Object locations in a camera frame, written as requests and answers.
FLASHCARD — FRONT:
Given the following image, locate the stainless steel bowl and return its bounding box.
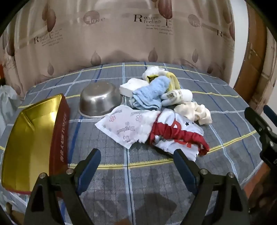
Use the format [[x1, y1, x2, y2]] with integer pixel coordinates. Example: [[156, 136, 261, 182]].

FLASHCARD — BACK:
[[79, 82, 123, 118]]

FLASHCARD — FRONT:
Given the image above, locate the yellow white cloth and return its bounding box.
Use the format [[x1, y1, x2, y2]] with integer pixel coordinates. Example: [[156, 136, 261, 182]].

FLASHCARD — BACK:
[[142, 66, 181, 91]]

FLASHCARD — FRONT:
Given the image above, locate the wooden door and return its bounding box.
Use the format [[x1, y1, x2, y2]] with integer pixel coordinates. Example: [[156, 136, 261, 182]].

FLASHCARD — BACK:
[[234, 4, 276, 113]]

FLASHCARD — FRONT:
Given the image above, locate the light blue towel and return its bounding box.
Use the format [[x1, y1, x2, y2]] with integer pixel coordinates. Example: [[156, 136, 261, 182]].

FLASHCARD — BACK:
[[129, 76, 170, 111]]

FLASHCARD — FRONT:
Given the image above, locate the white floral wipes pack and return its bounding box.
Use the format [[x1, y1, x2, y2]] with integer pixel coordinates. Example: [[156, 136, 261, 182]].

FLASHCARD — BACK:
[[95, 105, 160, 149]]

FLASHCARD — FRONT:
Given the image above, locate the white printed sock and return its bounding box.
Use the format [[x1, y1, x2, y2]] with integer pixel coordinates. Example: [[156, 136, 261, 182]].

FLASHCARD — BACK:
[[161, 89, 193, 107]]

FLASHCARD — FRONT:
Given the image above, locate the red white baby garment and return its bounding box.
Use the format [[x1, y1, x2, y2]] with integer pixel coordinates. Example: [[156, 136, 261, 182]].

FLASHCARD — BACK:
[[148, 109, 210, 162]]

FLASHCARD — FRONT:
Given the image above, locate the white foam block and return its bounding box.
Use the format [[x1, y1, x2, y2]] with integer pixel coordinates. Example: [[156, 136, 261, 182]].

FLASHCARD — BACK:
[[119, 78, 149, 98]]

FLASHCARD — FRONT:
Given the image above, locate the cream ruffled cloth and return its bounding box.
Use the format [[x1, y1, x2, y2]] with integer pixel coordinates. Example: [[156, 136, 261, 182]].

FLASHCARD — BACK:
[[174, 102, 212, 125]]

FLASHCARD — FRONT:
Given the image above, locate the red gold tin box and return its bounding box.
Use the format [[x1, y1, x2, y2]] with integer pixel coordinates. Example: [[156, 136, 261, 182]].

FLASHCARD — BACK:
[[1, 94, 70, 194]]

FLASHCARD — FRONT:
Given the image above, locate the beige leaf print curtain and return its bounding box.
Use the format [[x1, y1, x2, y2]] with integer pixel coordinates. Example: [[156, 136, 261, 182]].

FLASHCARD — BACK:
[[1, 1, 235, 97]]

